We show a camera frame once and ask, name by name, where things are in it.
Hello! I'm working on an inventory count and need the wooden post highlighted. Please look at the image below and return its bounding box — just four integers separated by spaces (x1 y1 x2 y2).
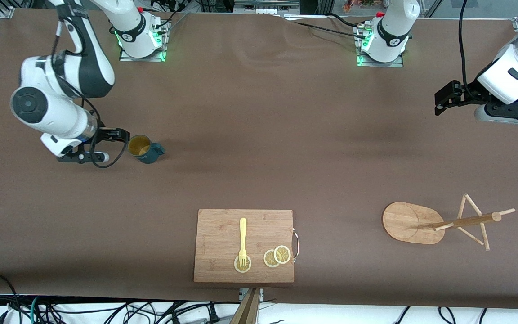
229 288 260 324

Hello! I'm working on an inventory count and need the wooden mug rack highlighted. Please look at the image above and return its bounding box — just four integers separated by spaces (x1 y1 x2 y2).
382 194 516 251

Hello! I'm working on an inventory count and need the bamboo cutting board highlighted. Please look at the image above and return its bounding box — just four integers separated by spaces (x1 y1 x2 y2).
193 209 300 284

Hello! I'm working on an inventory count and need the black base cable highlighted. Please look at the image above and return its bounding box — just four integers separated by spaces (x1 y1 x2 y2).
291 22 364 40
327 13 367 29

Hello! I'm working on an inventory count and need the teal mug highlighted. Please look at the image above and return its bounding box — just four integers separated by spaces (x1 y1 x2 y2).
127 135 166 164

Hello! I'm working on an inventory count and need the brown table cover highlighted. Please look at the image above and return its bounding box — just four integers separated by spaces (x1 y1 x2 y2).
0 8 518 310

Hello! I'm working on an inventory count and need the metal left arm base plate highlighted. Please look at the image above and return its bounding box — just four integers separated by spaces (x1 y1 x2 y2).
356 25 405 68

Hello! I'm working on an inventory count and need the teal floor cable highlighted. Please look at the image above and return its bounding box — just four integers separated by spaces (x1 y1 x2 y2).
30 296 42 324

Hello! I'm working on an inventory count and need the metal post bracket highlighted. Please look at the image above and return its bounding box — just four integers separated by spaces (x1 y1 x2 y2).
239 288 264 302

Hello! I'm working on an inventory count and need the yellow plastic fork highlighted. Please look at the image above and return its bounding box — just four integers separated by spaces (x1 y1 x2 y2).
238 218 248 269

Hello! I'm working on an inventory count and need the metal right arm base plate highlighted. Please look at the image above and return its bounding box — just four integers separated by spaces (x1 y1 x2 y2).
119 20 170 63

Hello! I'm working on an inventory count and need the lemon slice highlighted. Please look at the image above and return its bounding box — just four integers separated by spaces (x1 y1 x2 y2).
273 245 291 265
263 249 281 268
234 255 252 274

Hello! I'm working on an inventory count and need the white power strip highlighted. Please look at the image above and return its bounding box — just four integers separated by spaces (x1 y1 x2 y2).
234 0 301 14

